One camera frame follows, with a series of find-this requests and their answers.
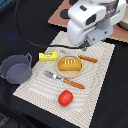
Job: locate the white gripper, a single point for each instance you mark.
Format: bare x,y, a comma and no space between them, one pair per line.
88,23

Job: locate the red tomato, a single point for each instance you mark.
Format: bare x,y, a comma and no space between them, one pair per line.
65,98

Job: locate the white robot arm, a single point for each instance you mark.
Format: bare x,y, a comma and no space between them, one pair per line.
115,12

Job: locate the black stove burner disc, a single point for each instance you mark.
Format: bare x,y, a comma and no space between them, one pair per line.
64,14

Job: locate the bread loaf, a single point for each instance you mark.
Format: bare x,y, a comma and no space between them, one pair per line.
70,67

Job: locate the yellow butter box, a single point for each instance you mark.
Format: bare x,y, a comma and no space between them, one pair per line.
48,56

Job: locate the white woven placemat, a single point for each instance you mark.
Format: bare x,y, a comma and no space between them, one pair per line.
43,91

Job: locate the large grey pot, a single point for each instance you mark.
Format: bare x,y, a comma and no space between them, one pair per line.
16,69

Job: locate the knife with wooden handle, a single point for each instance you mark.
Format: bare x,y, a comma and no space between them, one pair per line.
87,58

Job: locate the fork with wooden handle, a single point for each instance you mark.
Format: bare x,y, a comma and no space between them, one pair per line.
54,76

